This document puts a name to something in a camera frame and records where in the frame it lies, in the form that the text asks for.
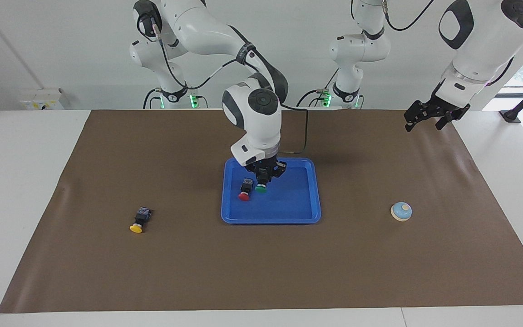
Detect red mushroom push button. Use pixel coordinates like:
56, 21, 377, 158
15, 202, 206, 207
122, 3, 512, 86
237, 178, 254, 202

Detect white wall socket box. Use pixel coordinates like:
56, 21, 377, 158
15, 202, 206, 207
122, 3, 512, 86
20, 87, 65, 111

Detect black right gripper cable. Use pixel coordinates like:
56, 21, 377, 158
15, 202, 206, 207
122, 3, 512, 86
150, 13, 309, 155

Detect black base cables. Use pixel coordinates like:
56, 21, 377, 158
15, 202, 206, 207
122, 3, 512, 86
295, 68, 340, 108
142, 86, 210, 110

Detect black right base cables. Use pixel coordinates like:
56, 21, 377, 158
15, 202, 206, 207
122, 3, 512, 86
142, 86, 210, 110

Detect brown table mat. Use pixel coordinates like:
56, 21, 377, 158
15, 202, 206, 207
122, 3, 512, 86
0, 109, 523, 314

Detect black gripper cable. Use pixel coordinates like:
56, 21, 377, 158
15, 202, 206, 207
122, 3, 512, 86
381, 0, 435, 32
150, 13, 309, 155

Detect blue plastic tray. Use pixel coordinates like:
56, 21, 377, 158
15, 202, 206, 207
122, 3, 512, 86
220, 157, 322, 225

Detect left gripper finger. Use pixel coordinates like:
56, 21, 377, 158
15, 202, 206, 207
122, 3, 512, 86
403, 101, 427, 133
435, 113, 454, 132

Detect black left base cables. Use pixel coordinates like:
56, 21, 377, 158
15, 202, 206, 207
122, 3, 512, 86
295, 68, 340, 108

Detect yellow mushroom push button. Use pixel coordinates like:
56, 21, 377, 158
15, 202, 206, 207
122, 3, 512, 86
129, 207, 153, 234

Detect light blue call bell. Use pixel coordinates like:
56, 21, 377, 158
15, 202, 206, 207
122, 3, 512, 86
390, 202, 413, 223

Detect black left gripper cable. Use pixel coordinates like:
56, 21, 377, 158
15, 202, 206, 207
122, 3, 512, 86
381, 0, 435, 32

